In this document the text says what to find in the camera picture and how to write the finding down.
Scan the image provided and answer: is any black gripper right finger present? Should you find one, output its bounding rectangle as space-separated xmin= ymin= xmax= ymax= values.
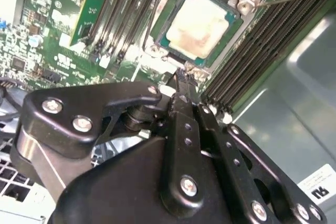
xmin=186 ymin=71 xmax=329 ymax=224

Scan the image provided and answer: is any silver topped CPU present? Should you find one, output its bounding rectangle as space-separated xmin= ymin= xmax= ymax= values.
xmin=154 ymin=0 xmax=245 ymax=68

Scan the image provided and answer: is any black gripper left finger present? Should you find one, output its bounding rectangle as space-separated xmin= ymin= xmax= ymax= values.
xmin=10 ymin=68 xmax=207 ymax=214

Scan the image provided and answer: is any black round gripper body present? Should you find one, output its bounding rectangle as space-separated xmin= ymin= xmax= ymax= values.
xmin=46 ymin=136 xmax=249 ymax=224

